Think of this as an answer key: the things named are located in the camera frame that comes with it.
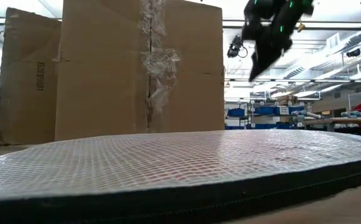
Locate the black ceiling projector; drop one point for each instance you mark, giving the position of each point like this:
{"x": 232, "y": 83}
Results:
{"x": 353, "y": 53}

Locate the grey blue background robot arm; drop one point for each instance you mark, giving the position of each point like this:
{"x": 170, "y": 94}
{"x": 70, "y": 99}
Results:
{"x": 308, "y": 114}
{"x": 358, "y": 114}

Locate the black overhead camera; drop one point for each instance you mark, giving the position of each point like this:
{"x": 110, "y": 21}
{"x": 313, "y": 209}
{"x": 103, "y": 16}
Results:
{"x": 235, "y": 46}

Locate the white mesh zip pouch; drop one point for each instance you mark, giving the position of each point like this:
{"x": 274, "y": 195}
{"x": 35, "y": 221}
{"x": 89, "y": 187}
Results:
{"x": 168, "y": 161}

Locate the small brown cardboard box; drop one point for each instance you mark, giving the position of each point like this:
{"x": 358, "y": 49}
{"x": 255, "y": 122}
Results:
{"x": 287, "y": 100}

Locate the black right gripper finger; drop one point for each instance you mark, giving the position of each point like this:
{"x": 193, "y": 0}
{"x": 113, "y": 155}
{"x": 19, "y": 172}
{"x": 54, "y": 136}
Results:
{"x": 272, "y": 59}
{"x": 256, "y": 68}

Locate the blue storage bin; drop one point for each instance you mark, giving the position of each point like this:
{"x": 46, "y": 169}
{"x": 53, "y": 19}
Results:
{"x": 259, "y": 126}
{"x": 297, "y": 109}
{"x": 235, "y": 127}
{"x": 236, "y": 112}
{"x": 264, "y": 111}
{"x": 274, "y": 126}

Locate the background wooden table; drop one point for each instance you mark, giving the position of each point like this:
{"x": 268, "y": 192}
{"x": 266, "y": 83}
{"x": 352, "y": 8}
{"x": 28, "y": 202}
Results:
{"x": 339, "y": 120}

